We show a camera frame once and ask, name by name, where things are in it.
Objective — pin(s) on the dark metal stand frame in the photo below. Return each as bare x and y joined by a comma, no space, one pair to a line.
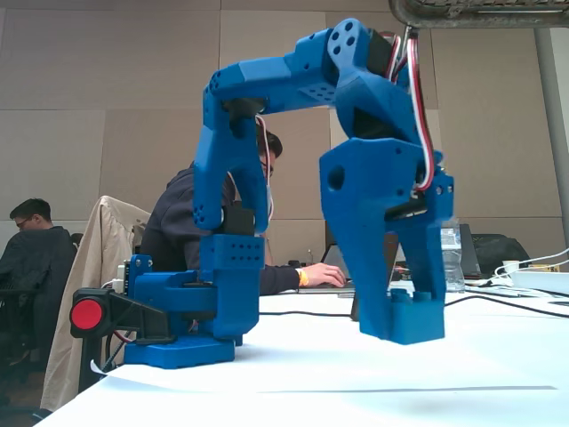
467,11

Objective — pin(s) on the white paper cup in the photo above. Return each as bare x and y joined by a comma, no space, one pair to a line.
511,266

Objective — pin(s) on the open grey laptop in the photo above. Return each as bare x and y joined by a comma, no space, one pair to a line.
324,290

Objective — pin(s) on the man in navy hoodie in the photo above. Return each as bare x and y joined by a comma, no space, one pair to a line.
178,231

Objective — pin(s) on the man in dark jacket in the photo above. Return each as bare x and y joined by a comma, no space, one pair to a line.
40,258

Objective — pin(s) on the open black laptop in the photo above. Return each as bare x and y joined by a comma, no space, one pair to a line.
472,253

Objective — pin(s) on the blue toy brick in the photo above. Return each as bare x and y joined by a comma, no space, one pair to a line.
418,324

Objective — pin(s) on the beige jacket on chair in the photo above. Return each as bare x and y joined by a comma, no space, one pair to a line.
71,311

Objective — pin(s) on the clear plastic water bottle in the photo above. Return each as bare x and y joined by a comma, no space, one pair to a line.
454,267

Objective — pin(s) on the black eyeglasses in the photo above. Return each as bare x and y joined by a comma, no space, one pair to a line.
266,165

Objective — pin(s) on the black bag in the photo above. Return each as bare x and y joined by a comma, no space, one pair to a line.
502,253

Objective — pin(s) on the white flat box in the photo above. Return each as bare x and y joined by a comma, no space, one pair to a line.
542,281

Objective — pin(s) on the small yellow box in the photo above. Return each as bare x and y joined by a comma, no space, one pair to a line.
544,268

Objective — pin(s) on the man's bare hand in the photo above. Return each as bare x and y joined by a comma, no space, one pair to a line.
324,276

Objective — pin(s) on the black table clamp red knob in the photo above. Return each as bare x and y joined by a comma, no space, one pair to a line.
146,318

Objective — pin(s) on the blue gripper with hole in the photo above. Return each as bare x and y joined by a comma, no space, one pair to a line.
371,178

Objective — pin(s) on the grey metal pole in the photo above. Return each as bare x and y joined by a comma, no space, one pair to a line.
553,133

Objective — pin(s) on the grey laptop lid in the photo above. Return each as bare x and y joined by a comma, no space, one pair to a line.
331,264

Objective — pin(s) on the blue 3D-printed robot arm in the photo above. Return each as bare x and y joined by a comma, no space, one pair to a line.
231,178

